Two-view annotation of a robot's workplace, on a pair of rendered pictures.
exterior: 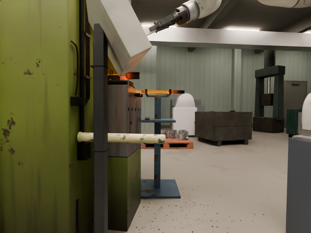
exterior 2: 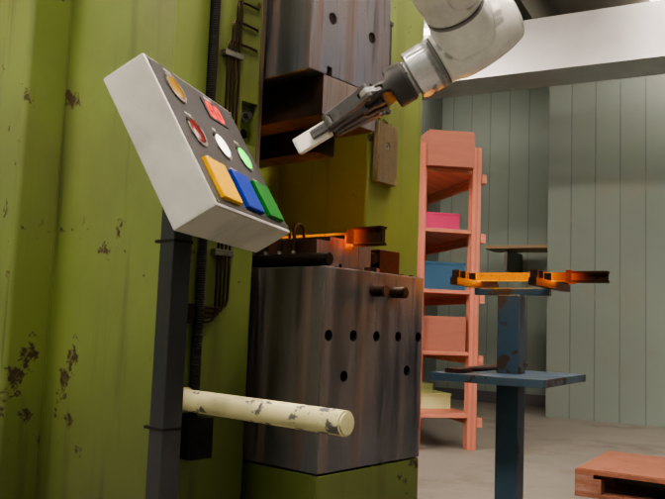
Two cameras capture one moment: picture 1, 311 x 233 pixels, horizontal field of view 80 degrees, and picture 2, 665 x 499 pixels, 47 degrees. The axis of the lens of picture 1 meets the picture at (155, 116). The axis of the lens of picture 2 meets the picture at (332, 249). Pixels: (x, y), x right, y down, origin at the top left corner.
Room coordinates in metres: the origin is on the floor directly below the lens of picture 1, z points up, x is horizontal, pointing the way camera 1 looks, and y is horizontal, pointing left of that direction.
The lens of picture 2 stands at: (-0.26, -0.75, 0.79)
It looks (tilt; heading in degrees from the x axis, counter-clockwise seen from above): 5 degrees up; 33
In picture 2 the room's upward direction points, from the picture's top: 2 degrees clockwise
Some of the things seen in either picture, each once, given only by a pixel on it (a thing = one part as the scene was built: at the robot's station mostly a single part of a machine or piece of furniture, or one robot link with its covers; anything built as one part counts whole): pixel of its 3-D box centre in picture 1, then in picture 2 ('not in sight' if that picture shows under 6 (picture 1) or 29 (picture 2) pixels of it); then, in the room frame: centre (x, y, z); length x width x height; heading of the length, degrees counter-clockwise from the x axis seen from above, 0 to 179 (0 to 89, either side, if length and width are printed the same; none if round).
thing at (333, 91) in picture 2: not in sight; (287, 116); (1.31, 0.42, 1.32); 0.42 x 0.20 x 0.10; 82
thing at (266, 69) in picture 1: (268, 90); not in sight; (6.93, -4.19, 1.53); 0.99 x 0.82 x 3.06; 5
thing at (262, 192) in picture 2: not in sight; (265, 202); (0.84, 0.12, 1.01); 0.07 x 0.05 x 0.07; 17
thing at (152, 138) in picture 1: (121, 137); (258, 410); (0.92, 0.17, 0.62); 0.44 x 0.05 x 0.05; 82
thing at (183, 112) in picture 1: (183, 114); not in sight; (5.54, -0.83, 0.63); 0.73 x 0.58 x 1.26; 94
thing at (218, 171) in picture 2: not in sight; (220, 182); (0.65, 0.06, 1.01); 0.07 x 0.05 x 0.07; 17
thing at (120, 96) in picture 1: (98, 119); (289, 359); (1.36, 0.42, 0.69); 0.56 x 0.38 x 0.45; 82
